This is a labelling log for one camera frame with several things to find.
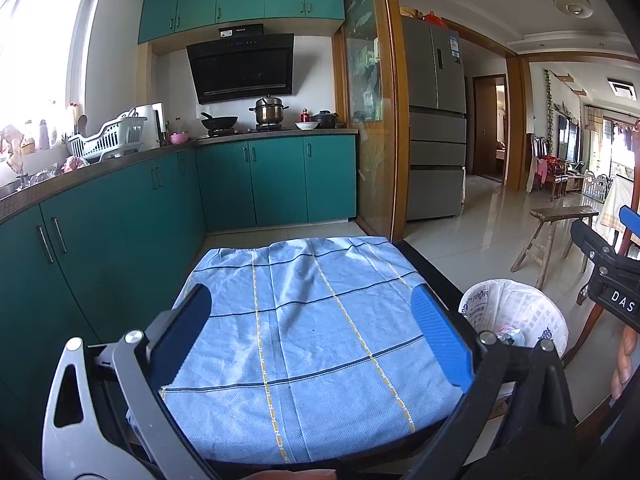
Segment dark red wooden chair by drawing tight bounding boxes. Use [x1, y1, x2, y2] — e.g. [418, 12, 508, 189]
[570, 120, 640, 366]

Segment black wok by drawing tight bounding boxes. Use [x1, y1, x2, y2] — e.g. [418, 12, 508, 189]
[200, 112, 239, 132]

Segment grey refrigerator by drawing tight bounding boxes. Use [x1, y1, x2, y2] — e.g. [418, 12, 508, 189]
[400, 12, 468, 222]

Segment dining table with cream cloth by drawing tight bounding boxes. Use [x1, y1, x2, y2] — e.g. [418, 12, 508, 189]
[600, 175, 636, 233]

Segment green vine garland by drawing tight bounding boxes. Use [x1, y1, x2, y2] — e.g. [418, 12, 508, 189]
[544, 69, 555, 156]

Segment brown interior door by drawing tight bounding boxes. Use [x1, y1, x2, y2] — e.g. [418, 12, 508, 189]
[472, 74, 508, 181]

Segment white low fence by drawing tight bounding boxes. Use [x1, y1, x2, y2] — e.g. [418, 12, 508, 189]
[582, 170, 613, 206]

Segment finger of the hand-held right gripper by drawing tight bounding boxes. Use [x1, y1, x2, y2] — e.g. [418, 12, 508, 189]
[618, 205, 640, 241]
[570, 219, 623, 282]

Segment kitchen window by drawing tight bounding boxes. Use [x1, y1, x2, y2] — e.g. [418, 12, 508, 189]
[0, 0, 103, 161]

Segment steel cooking pot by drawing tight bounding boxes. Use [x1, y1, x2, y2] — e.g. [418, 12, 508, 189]
[249, 95, 290, 126]

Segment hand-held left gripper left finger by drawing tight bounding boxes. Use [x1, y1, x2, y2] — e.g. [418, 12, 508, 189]
[41, 283, 221, 480]

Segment white countertop appliance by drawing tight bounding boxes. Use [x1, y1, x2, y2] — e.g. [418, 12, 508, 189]
[134, 102, 165, 148]

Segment ceiling air vent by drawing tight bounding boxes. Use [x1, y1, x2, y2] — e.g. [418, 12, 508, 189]
[607, 77, 638, 101]

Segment white dish rack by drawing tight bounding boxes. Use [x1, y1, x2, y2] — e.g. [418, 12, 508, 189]
[66, 108, 148, 163]

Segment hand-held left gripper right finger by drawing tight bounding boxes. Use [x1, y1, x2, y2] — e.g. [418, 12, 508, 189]
[411, 284, 583, 480]

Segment wooden framed glass door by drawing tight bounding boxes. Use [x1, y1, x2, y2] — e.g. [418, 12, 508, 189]
[332, 0, 411, 243]

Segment wooden bench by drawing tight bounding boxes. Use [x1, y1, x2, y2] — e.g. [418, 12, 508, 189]
[511, 206, 600, 291]

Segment person's right hand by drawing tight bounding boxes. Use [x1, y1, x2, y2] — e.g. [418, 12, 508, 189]
[611, 329, 640, 403]

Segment person's left hand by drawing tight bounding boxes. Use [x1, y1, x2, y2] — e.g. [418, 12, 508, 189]
[244, 468, 337, 480]

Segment white waste bin with liner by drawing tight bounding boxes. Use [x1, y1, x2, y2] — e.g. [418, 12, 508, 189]
[457, 279, 570, 396]

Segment blue checked tablecloth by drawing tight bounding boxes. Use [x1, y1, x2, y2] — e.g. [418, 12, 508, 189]
[125, 236, 473, 463]

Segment wooden chairs with red clothes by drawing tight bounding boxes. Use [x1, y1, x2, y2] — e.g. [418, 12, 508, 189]
[525, 132, 571, 201]

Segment black range hood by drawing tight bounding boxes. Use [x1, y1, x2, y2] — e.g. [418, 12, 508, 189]
[186, 24, 295, 106]

